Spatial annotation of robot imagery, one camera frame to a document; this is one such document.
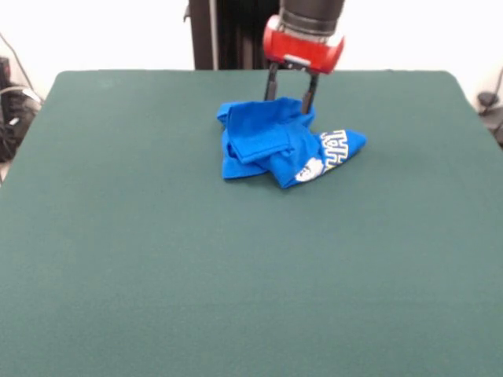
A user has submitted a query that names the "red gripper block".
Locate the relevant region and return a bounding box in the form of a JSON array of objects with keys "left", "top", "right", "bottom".
[{"left": 262, "top": 14, "right": 346, "bottom": 113}]

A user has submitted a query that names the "blue printed t-shirt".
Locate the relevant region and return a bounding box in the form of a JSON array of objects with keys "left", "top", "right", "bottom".
[{"left": 215, "top": 97, "right": 369, "bottom": 190}]

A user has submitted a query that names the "dark green table cloth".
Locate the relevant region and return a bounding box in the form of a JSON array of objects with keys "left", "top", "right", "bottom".
[{"left": 0, "top": 69, "right": 503, "bottom": 377}]

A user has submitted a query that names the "black equipment pile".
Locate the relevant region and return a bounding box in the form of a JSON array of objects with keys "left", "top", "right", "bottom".
[{"left": 0, "top": 57, "right": 43, "bottom": 163}]

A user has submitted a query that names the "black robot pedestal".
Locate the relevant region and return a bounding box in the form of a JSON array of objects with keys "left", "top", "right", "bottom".
[{"left": 183, "top": 0, "right": 284, "bottom": 71}]

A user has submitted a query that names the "black cable bundle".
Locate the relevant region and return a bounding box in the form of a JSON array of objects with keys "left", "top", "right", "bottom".
[{"left": 477, "top": 66, "right": 503, "bottom": 148}]

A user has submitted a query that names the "grey cable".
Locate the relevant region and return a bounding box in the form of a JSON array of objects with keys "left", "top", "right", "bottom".
[{"left": 0, "top": 33, "right": 33, "bottom": 92}]

